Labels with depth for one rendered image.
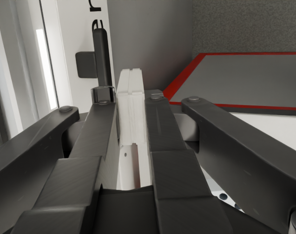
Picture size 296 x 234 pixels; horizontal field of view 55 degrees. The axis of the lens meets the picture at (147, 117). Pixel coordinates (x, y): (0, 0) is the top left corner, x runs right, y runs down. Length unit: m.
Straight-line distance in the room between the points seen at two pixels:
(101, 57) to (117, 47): 0.16
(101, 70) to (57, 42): 0.05
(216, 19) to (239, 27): 0.09
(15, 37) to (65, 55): 0.05
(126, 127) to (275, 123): 0.32
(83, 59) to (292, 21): 0.97
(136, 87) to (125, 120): 0.02
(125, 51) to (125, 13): 0.06
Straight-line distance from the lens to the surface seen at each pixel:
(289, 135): 0.46
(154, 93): 0.17
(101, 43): 0.30
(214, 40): 1.19
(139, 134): 0.15
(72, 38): 0.32
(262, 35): 1.18
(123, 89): 0.15
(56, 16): 0.30
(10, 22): 0.27
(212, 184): 0.48
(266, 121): 0.45
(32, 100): 0.29
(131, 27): 0.51
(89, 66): 0.31
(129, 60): 0.50
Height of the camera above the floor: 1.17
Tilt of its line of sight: 62 degrees down
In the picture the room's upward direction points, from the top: 139 degrees counter-clockwise
